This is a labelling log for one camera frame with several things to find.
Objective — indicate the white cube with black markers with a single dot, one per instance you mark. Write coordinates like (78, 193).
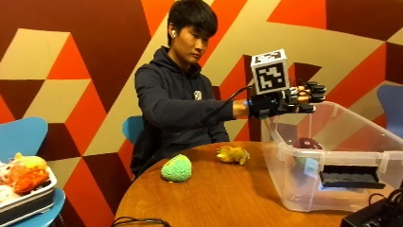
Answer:
(270, 75)

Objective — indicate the maroon round object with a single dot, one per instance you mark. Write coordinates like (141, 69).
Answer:
(309, 144)

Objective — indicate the yellow soft toy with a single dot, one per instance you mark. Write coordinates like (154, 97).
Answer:
(230, 154)

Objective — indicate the black ribbed tray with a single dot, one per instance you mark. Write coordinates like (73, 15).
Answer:
(350, 176)

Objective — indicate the clear plastic storage bin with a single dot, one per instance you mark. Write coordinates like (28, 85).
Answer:
(294, 189)

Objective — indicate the person in dark hoodie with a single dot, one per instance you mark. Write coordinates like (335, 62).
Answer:
(176, 104)

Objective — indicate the white earbud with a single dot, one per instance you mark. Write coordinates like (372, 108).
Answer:
(173, 33)

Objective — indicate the green knitted soft toy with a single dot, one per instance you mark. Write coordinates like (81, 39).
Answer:
(177, 168)

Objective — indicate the black electronic device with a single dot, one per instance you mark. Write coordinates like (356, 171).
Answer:
(368, 217)

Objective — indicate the blue chair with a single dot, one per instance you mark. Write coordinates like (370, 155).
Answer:
(20, 135)
(132, 127)

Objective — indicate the yellow-green soft toy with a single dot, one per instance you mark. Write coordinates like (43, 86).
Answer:
(31, 161)

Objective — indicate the orange soft toy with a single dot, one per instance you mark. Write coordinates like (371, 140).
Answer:
(27, 178)

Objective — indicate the white basket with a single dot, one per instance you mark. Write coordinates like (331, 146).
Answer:
(29, 203)

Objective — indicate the white soft toy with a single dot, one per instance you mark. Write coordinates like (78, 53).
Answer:
(5, 193)

